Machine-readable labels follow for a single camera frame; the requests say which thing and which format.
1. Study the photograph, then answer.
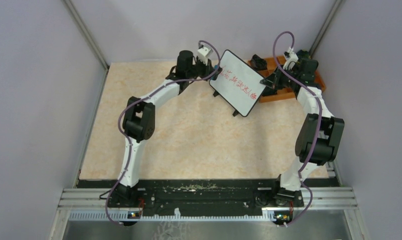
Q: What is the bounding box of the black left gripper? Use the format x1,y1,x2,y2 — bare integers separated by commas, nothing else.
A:
186,55,218,82

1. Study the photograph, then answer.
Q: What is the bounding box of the white whiteboard black frame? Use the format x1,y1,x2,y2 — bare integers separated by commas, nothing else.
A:
209,49,266,117

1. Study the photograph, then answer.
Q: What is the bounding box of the blue whiteboard eraser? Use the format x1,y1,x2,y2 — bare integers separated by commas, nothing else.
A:
210,65,223,81

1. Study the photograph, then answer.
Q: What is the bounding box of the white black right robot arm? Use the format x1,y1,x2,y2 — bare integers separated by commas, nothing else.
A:
260,58,345,206

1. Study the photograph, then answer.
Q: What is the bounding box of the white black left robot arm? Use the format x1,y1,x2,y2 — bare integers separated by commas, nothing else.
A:
108,46,220,207

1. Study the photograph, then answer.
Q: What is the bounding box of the black whiteboard foot near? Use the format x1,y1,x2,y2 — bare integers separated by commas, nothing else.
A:
232,110,240,117

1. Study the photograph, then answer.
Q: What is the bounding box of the orange compartment tray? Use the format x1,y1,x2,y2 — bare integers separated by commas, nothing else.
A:
248,57,326,103

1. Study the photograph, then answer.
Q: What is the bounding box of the black crumpled cloth left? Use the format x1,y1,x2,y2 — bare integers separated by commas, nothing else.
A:
249,54,268,71

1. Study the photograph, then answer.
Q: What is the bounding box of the dark cloth with yellow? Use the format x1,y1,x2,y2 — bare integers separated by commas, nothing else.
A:
296,49,312,61

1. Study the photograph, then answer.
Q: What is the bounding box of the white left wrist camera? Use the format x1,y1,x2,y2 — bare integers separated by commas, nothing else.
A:
197,46,213,65

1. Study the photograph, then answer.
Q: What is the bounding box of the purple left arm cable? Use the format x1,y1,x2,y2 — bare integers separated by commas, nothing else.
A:
104,40,222,227

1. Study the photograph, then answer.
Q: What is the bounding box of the right corner aluminium post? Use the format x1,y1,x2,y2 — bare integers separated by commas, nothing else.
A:
309,0,345,57

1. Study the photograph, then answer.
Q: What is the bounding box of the corner aluminium post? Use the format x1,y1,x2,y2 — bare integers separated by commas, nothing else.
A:
309,0,345,57
61,0,110,72

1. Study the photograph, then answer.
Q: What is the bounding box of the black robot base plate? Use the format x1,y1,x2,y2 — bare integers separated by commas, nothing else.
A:
75,178,340,219

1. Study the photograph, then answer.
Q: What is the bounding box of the left corner aluminium post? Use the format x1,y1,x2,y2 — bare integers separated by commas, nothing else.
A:
61,0,110,72

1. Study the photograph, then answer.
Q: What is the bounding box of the aluminium frame rail front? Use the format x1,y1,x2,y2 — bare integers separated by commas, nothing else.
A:
58,187,358,210

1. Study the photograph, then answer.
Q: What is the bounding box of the white toothed cable duct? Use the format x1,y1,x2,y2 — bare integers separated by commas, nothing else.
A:
68,208,290,223

